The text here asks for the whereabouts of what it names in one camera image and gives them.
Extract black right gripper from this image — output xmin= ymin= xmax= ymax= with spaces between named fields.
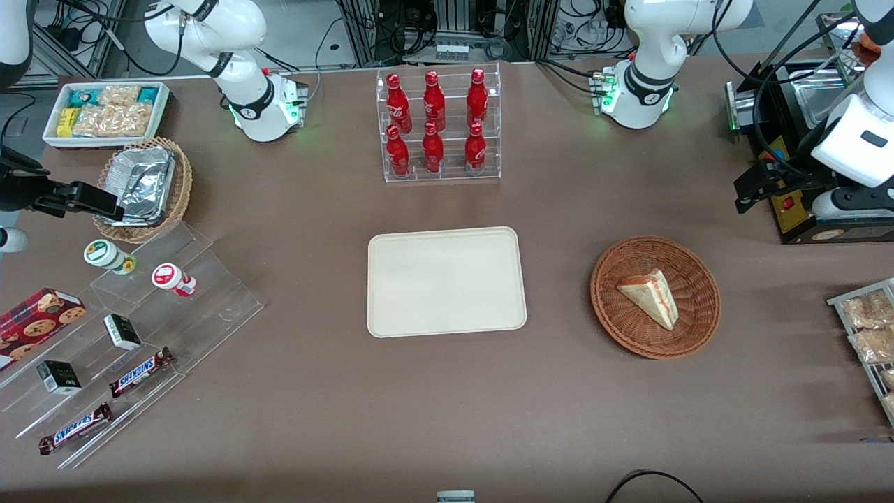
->
xmin=0 ymin=145 xmax=126 ymax=220

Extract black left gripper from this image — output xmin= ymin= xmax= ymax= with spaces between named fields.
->
xmin=733 ymin=154 xmax=840 ymax=214

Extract triangular sandwich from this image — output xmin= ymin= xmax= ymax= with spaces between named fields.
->
xmin=616 ymin=270 xmax=680 ymax=331

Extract light tan wicker basket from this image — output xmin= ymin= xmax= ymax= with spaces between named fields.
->
xmin=93 ymin=137 xmax=193 ymax=244

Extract brown round wicker basket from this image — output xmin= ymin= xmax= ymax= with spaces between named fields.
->
xmin=590 ymin=236 xmax=721 ymax=360

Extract beige plastic serving tray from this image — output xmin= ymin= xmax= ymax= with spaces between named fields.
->
xmin=367 ymin=226 xmax=528 ymax=339

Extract stacked aluminium foil trays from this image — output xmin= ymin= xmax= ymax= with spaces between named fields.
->
xmin=98 ymin=145 xmax=177 ymax=226

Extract black appliance with yellow panel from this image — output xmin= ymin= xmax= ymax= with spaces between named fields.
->
xmin=725 ymin=59 xmax=894 ymax=245

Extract green lid yogurt cup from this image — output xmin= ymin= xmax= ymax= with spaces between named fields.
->
xmin=84 ymin=239 xmax=138 ymax=275

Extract clear cracker bag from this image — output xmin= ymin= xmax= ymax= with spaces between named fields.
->
xmin=98 ymin=85 xmax=140 ymax=107
xmin=73 ymin=103 xmax=151 ymax=137

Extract red lid yogurt cup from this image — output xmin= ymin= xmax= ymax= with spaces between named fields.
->
xmin=152 ymin=263 xmax=198 ymax=298

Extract white rectangular plastic bin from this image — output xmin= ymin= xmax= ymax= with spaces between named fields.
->
xmin=42 ymin=81 xmax=171 ymax=150

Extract small black carton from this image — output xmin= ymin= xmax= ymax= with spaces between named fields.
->
xmin=103 ymin=314 xmax=142 ymax=351
xmin=36 ymin=360 xmax=82 ymax=395

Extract red tartan cookie box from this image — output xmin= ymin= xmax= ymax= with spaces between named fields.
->
xmin=0 ymin=287 xmax=87 ymax=371

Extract clear acrylic stepped shelf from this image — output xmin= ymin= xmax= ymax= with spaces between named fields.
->
xmin=0 ymin=222 xmax=265 ymax=470

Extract clear bag of beige snacks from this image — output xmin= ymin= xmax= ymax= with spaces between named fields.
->
xmin=847 ymin=327 xmax=894 ymax=364
xmin=840 ymin=290 xmax=894 ymax=329

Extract Snickers chocolate bar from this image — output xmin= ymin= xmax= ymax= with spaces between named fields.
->
xmin=38 ymin=402 xmax=113 ymax=456
xmin=108 ymin=347 xmax=175 ymax=399

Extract red cola bottle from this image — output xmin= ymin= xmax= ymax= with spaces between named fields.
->
xmin=464 ymin=122 xmax=487 ymax=173
xmin=386 ymin=73 xmax=413 ymax=133
xmin=422 ymin=122 xmax=445 ymax=174
xmin=386 ymin=124 xmax=411 ymax=177
xmin=467 ymin=68 xmax=489 ymax=129
xmin=423 ymin=70 xmax=446 ymax=132

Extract clear acrylic bottle rack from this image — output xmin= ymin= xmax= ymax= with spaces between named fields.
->
xmin=376 ymin=61 xmax=502 ymax=184

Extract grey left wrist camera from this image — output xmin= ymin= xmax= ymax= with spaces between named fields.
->
xmin=812 ymin=185 xmax=894 ymax=221

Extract grey wire rack tray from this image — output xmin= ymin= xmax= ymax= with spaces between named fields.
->
xmin=827 ymin=278 xmax=894 ymax=428

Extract black cable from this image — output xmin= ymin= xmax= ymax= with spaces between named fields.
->
xmin=604 ymin=469 xmax=706 ymax=503

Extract aluminium frame equipment rack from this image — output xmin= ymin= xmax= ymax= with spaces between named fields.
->
xmin=337 ymin=0 xmax=559 ymax=65

